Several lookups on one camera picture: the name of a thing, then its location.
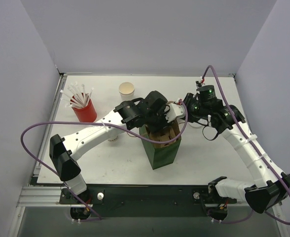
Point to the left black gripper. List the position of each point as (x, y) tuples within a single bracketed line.
[(158, 124)]

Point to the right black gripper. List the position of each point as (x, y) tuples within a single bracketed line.
[(188, 104)]

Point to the brown pulp cup carrier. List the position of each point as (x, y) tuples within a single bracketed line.
[(164, 135)]

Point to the green paper takeout bag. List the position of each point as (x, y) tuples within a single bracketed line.
[(159, 157)]

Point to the white paper coffee cup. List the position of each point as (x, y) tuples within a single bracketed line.
[(114, 138)]

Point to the clear plastic cup lid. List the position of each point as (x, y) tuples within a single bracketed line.
[(195, 126)]

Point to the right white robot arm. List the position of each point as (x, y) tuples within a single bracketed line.
[(270, 183)]

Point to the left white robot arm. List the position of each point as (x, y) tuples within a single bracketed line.
[(64, 152)]

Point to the stacked white paper cups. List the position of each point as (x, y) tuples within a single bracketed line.
[(126, 90)]

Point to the red straw holder cup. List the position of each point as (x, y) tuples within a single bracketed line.
[(86, 114)]

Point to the white wrapped straws bundle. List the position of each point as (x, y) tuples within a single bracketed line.
[(79, 97)]

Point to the aluminium frame rail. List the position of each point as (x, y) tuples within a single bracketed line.
[(35, 196)]

